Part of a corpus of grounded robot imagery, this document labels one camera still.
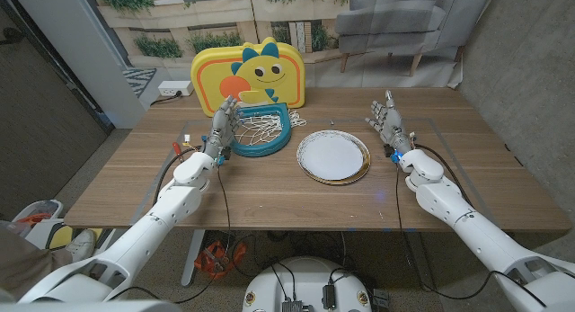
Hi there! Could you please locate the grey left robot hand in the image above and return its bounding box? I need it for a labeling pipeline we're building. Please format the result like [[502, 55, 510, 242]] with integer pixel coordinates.
[[200, 94, 243, 160]]

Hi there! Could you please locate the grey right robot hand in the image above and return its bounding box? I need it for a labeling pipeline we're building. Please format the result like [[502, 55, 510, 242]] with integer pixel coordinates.
[[364, 89, 413, 156]]

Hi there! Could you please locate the yellow dinosaur toy basketball hoop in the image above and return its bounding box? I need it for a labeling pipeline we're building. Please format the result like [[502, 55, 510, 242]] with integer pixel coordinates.
[[190, 36, 308, 158]]

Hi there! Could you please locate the white power strip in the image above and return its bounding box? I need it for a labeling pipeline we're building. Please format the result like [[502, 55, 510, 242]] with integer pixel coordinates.
[[157, 80, 195, 97]]

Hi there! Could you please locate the printed backdrop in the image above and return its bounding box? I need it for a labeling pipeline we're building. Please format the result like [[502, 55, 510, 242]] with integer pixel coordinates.
[[87, 0, 498, 89]]

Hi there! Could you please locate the orange tool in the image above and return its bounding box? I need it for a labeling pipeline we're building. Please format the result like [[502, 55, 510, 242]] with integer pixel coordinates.
[[193, 239, 247, 281]]

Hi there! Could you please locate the white table leg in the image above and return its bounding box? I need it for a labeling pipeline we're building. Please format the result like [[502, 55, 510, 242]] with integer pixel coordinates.
[[180, 229, 206, 288]]

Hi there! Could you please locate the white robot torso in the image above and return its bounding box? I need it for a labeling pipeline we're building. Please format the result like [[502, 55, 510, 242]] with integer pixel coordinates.
[[241, 256, 373, 312]]

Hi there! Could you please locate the white shoe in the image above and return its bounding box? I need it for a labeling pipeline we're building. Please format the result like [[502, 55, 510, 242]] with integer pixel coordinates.
[[65, 229, 97, 263]]

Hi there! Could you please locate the black adapter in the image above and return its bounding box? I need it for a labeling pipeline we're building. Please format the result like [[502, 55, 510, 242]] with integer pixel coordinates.
[[322, 283, 337, 311]]

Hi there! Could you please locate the yellow black striped object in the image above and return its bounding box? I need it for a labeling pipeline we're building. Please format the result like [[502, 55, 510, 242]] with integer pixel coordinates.
[[47, 224, 107, 250]]

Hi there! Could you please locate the white bin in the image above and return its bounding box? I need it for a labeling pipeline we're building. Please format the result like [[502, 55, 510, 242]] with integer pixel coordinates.
[[12, 199, 64, 226]]

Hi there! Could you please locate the brown trouser leg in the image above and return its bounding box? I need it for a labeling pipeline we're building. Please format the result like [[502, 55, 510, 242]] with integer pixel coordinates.
[[0, 221, 75, 300]]

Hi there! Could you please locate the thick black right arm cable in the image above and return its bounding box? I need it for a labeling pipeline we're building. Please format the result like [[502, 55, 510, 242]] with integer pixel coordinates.
[[411, 142, 475, 208]]

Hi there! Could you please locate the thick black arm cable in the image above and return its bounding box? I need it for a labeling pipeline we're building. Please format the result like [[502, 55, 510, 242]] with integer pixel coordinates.
[[152, 145, 201, 206], [411, 142, 475, 208]]

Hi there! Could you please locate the black power strip cable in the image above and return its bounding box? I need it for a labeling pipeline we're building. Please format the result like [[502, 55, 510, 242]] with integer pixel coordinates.
[[150, 91, 183, 106]]

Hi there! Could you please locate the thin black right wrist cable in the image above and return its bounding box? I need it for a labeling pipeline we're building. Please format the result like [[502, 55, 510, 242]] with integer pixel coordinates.
[[394, 161, 549, 308]]

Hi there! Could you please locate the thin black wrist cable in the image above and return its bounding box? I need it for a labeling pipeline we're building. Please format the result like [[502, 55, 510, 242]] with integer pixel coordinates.
[[394, 161, 549, 308], [110, 165, 233, 305]]

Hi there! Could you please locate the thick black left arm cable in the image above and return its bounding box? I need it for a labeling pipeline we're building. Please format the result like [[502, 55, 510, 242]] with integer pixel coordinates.
[[152, 145, 201, 206]]

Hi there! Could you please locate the thin black left wrist cable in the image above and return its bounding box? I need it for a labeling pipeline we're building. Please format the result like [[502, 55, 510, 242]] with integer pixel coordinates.
[[110, 165, 233, 305]]

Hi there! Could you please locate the black door handle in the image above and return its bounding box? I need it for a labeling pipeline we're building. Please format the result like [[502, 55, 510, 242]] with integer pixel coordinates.
[[0, 27, 26, 46]]

